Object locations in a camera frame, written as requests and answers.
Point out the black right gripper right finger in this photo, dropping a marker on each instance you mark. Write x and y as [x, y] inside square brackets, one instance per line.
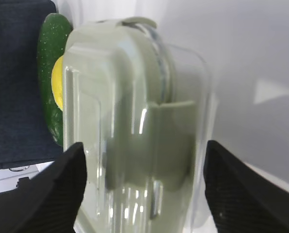
[239, 199]

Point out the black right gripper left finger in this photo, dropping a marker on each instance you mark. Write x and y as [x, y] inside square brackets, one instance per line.
[49, 202]

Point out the dark blue fabric lunch bag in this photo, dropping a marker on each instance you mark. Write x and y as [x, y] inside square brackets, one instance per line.
[24, 136]

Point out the yellow lemon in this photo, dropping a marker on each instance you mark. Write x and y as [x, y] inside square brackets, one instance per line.
[57, 82]

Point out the glass container with green lid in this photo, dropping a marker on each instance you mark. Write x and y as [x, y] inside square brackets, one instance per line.
[139, 106]

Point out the green cucumber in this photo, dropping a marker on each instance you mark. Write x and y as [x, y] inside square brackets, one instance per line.
[52, 40]

